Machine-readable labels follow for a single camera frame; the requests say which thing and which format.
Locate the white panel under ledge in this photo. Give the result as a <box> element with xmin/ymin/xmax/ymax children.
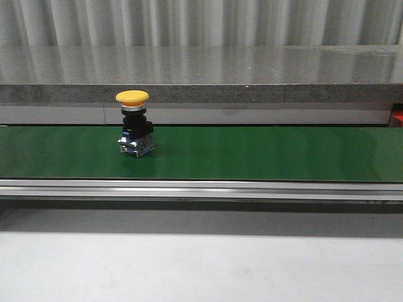
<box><xmin>1</xmin><ymin>103</ymin><xmax>392</xmax><ymax>125</ymax></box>

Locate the green conveyor belt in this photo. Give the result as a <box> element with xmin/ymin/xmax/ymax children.
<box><xmin>1</xmin><ymin>126</ymin><xmax>402</xmax><ymax>182</ymax></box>

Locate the grey stone counter ledge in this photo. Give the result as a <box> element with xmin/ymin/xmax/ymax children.
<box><xmin>1</xmin><ymin>45</ymin><xmax>402</xmax><ymax>106</ymax></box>

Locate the red plastic tray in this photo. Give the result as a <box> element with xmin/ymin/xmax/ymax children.
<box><xmin>389</xmin><ymin>110</ymin><xmax>403</xmax><ymax>128</ymax></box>

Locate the white pleated curtain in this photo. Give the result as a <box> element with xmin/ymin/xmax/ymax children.
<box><xmin>1</xmin><ymin>1</ymin><xmax>402</xmax><ymax>47</ymax></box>

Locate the aluminium conveyor frame rail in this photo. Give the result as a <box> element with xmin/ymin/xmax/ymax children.
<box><xmin>1</xmin><ymin>179</ymin><xmax>402</xmax><ymax>204</ymax></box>

